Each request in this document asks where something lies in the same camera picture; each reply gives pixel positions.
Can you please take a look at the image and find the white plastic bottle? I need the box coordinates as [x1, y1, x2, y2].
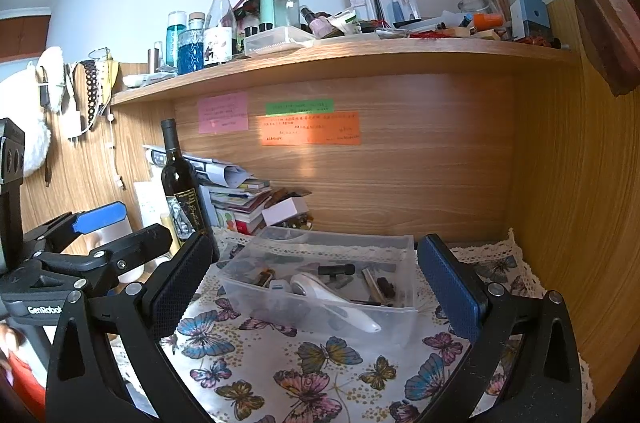
[85, 223, 132, 256]

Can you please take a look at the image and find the fluffy white duster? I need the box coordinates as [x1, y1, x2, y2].
[0, 46, 68, 177]

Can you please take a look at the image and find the orange paper note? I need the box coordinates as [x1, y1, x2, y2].
[259, 112, 362, 147]

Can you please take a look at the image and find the flat white box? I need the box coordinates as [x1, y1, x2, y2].
[122, 72, 176, 88]

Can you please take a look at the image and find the white ear thermometer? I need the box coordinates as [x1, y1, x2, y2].
[290, 273, 382, 334]

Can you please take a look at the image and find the butterfly print tablecloth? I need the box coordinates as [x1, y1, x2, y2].
[107, 225, 596, 423]

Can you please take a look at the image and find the blue liquid glass bottle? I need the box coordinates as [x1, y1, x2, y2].
[177, 12, 207, 75]

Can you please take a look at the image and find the white charger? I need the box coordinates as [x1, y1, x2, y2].
[67, 106, 87, 140]

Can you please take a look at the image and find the pink sticky note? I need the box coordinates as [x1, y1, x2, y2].
[197, 92, 249, 134]

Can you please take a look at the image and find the white cable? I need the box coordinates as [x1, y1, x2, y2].
[106, 113, 126, 190]

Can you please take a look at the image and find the teal tall bottle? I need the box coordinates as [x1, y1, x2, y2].
[166, 10, 188, 69]

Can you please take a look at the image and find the green paper note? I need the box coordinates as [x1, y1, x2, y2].
[265, 100, 335, 116]

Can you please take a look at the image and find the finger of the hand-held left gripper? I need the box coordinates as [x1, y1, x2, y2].
[35, 224, 173, 293]
[22, 202, 127, 254]

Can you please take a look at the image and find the wooden shelf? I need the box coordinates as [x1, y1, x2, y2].
[110, 39, 583, 106]

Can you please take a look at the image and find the stack of books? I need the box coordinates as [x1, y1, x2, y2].
[205, 178, 273, 236]

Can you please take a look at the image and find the blue white box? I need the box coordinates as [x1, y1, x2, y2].
[510, 0, 551, 42]

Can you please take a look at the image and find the clear bottle with picture label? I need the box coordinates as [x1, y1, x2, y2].
[202, 0, 237, 68]

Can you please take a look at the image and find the small white card box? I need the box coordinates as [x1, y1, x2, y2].
[261, 197, 308, 226]

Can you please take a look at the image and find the handwritten white paper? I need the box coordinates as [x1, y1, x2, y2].
[134, 180, 168, 229]

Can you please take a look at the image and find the orange small bottle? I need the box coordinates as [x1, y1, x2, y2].
[472, 13, 505, 30]

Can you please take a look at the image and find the silver metal tube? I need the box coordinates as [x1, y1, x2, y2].
[361, 267, 386, 304]

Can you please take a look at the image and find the rolled magazine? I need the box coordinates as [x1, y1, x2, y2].
[142, 144, 258, 190]

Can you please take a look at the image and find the dark wine bottle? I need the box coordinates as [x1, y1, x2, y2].
[160, 118, 213, 249]

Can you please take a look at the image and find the white plastic case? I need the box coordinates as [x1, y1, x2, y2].
[243, 26, 317, 56]

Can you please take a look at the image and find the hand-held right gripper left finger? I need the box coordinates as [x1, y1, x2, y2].
[45, 232, 221, 423]

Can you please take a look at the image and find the red cloth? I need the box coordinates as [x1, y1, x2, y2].
[0, 343, 49, 419]

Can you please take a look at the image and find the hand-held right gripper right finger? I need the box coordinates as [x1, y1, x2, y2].
[416, 233, 586, 423]

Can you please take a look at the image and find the silver metal cylinder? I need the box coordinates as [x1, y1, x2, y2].
[147, 42, 165, 74]

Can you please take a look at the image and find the black bead bracelet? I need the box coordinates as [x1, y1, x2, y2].
[376, 277, 402, 307]

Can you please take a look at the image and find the green pump bottle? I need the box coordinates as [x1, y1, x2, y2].
[259, 0, 283, 31]

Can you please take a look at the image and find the clear plastic box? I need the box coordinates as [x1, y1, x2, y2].
[216, 225, 420, 346]

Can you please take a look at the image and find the clear round glass bottle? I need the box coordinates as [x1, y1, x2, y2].
[274, 0, 302, 29]

